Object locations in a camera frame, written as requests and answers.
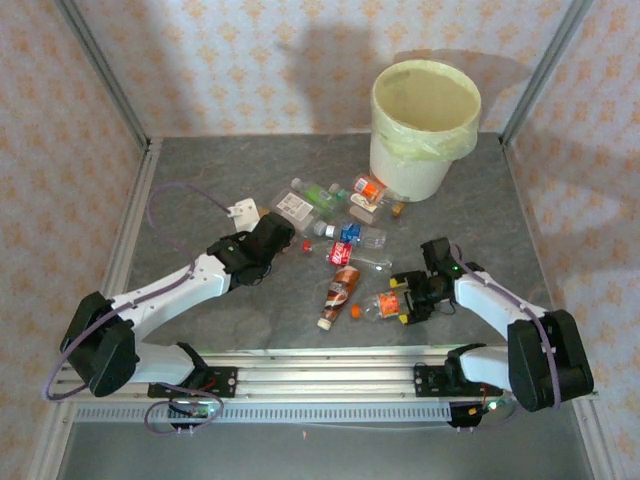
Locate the clear bottle orange cap label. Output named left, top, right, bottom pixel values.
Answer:
left=349, top=290, right=409, bottom=321

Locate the clear square bottle white label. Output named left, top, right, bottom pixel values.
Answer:
left=269, top=188, right=327, bottom=237

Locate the brown coffee drink bottle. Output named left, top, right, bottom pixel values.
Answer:
left=316, top=264, right=362, bottom=331

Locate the cream plastic waste bin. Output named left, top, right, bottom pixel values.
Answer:
left=369, top=59, right=484, bottom=204

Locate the pale yellow bin liner bag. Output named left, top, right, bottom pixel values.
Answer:
left=369, top=59, right=484, bottom=162

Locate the clear cola bottle red cap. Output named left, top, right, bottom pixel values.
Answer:
left=301, top=239, right=394, bottom=274

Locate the clear bottle blue label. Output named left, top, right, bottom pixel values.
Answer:
left=324, top=222, right=389, bottom=250

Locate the clear bottle green label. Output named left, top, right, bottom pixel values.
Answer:
left=290, top=177, right=337, bottom=211

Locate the orange label bottle amber cap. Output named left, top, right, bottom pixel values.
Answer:
left=351, top=172, right=405, bottom=217

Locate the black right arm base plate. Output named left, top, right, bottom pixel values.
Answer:
left=413, top=363, right=461, bottom=399

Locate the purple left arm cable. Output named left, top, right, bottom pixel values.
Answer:
left=42, top=182, right=234, bottom=436

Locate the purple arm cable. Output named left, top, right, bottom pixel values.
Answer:
left=42, top=182, right=234, bottom=436
left=452, top=244, right=561, bottom=434

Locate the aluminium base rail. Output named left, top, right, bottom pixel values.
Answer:
left=52, top=347, right=599, bottom=404

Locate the perforated metal cable tray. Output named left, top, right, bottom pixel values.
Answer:
left=73, top=403, right=454, bottom=425

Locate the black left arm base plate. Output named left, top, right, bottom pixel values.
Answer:
left=148, top=367, right=239, bottom=400

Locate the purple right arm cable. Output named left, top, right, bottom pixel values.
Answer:
left=452, top=244, right=561, bottom=434

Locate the aluminium frame post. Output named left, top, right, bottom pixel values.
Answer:
left=501, top=0, right=596, bottom=146
left=53, top=0, right=152, bottom=154

